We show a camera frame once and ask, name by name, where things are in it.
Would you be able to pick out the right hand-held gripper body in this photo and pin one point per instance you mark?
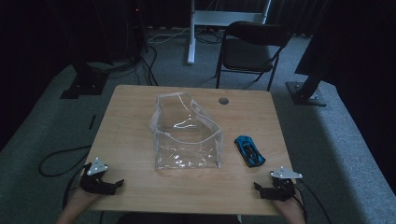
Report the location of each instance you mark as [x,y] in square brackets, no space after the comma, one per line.
[283,188]

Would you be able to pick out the person's left hand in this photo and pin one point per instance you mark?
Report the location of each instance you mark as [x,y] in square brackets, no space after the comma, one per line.
[82,197]

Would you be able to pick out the person's right hand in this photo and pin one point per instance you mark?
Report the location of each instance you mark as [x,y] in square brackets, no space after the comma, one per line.
[288,206]

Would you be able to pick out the grey table grommet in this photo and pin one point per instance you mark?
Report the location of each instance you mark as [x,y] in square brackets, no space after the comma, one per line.
[223,100]

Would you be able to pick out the person's dark clothing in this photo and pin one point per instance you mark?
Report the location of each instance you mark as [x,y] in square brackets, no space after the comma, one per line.
[177,218]

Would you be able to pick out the clear plastic bag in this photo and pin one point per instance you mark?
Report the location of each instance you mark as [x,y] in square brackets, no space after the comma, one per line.
[186,137]

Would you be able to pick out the black metal stand base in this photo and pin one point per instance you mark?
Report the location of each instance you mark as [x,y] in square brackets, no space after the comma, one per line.
[84,84]
[306,95]

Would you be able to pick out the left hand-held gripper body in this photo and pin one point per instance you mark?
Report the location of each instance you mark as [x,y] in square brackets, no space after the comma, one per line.
[93,182]

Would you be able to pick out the black folding chair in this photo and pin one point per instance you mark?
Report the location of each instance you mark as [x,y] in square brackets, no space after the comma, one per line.
[247,53]

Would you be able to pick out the small black floor strip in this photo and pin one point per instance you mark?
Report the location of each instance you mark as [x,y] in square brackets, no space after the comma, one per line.
[92,122]

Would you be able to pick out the white desk frame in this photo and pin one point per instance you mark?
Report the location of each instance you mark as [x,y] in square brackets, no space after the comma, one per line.
[218,18]

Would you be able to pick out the blue toy car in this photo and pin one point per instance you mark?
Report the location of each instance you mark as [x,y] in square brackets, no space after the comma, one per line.
[249,151]

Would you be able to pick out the dark curtain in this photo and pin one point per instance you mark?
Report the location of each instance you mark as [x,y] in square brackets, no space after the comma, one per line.
[361,62]

